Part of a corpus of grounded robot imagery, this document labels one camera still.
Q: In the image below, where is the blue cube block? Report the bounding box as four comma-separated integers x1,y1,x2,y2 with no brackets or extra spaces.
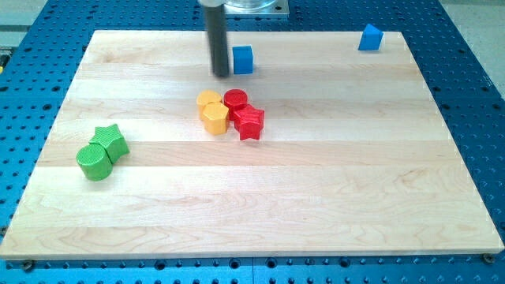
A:
232,46,253,74

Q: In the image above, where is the blue triangle block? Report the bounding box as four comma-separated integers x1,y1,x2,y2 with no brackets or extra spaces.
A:
358,24,383,50

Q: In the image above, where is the red star block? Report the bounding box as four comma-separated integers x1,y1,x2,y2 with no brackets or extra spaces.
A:
234,104,264,140

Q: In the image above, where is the yellow hexagon block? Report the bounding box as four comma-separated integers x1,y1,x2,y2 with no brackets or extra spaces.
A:
202,103,229,135

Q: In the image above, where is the red cylinder block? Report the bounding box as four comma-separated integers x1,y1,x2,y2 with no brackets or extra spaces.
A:
223,89,248,121

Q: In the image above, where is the light wooden board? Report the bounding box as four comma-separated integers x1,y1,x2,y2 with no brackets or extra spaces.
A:
1,30,504,260

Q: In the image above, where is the yellow round block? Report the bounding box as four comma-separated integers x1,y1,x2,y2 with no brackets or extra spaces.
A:
196,90,222,121

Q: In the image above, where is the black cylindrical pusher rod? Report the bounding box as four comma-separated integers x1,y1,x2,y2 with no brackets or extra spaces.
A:
199,0,230,78

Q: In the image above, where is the green star block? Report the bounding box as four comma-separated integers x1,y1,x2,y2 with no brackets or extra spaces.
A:
89,124,129,164

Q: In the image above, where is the green cylinder block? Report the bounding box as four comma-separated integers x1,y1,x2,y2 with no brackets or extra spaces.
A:
76,144,113,181

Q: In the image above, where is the blue perforated metal plate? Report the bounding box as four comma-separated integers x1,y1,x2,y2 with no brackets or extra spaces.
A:
1,1,504,283

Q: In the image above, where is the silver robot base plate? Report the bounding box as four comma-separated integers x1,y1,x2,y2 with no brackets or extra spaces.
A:
224,0,290,19

